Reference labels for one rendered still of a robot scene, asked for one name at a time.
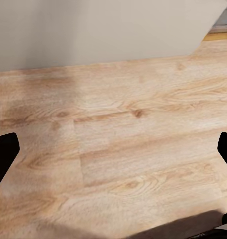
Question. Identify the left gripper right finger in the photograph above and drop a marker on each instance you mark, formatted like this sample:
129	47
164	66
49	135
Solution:
222	146

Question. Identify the fixed window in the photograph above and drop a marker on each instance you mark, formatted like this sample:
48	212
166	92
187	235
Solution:
219	29

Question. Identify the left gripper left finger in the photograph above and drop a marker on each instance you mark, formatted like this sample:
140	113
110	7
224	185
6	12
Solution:
9	149

